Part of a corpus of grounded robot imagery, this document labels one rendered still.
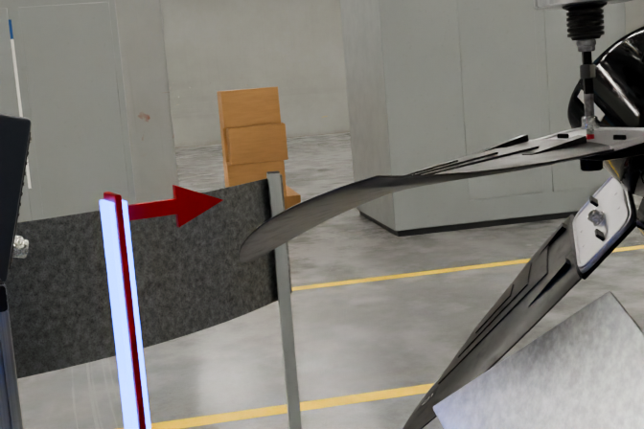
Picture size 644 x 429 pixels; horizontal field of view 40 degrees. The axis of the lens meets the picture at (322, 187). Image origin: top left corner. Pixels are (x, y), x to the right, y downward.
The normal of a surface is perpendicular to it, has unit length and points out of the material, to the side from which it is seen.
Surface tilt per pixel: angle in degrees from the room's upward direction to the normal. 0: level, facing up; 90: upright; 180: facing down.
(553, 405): 55
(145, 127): 90
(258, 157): 90
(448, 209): 90
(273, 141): 90
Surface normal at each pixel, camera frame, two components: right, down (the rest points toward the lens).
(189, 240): 0.73, 0.02
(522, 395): -0.41, -0.45
